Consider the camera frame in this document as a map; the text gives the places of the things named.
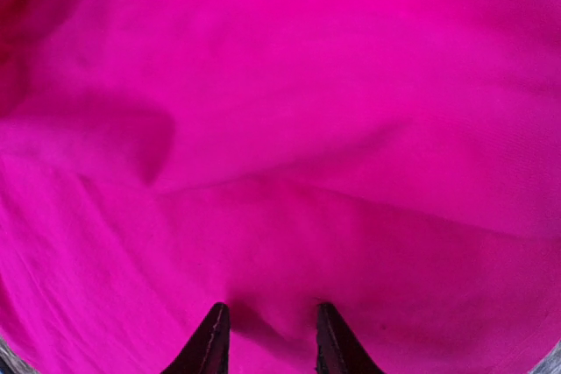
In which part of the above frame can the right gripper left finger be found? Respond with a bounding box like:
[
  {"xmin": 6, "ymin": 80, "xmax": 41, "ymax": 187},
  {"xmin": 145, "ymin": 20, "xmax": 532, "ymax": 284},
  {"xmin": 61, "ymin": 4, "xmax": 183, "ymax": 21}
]
[{"xmin": 161, "ymin": 302, "xmax": 231, "ymax": 374}]

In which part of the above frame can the red t-shirt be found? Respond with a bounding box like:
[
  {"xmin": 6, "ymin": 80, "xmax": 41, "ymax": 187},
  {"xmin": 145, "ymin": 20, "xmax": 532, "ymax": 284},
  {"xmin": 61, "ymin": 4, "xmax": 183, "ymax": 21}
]
[{"xmin": 1, "ymin": 0, "xmax": 560, "ymax": 373}]

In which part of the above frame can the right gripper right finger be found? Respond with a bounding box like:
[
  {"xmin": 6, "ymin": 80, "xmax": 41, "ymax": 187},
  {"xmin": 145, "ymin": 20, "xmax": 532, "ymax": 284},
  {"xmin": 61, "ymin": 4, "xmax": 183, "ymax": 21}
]
[{"xmin": 316, "ymin": 302, "xmax": 384, "ymax": 374}]

